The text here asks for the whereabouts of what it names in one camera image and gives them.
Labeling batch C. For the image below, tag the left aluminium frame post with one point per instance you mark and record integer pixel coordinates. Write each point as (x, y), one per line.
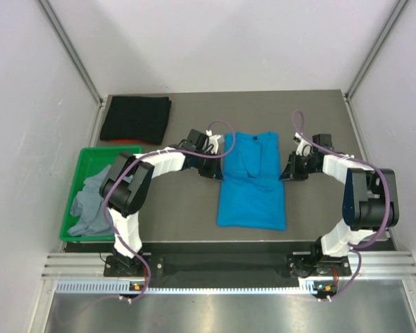
(59, 30)

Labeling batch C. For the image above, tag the aluminium frame post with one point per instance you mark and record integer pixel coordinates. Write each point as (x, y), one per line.
(381, 38)
(59, 30)

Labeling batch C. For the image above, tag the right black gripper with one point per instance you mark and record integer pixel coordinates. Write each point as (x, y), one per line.
(290, 172)

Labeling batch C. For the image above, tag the green plastic bin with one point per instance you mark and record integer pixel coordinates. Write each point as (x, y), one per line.
(90, 162)

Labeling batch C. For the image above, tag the grey t shirt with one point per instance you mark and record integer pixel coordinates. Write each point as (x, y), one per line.
(87, 206)

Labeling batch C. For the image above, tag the slotted cable duct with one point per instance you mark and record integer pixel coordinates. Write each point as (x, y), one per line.
(126, 287)

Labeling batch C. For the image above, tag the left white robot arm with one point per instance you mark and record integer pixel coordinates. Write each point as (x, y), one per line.
(125, 187)

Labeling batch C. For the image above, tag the right aluminium frame post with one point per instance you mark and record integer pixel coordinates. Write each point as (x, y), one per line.
(381, 38)

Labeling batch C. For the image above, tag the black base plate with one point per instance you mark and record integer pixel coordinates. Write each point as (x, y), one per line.
(224, 269)

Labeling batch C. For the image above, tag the folded red t shirt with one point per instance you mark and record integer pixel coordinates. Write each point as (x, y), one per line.
(126, 141)

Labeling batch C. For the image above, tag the blue t shirt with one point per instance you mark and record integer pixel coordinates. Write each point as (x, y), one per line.
(251, 193)

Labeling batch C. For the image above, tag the aluminium front rail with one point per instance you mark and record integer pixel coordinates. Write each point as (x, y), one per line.
(73, 266)

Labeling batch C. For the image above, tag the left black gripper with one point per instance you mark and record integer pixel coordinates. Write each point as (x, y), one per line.
(214, 171)

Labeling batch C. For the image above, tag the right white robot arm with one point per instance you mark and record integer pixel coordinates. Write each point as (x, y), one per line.
(370, 200)

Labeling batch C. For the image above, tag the folded black t shirt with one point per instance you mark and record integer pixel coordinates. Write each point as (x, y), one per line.
(138, 118)

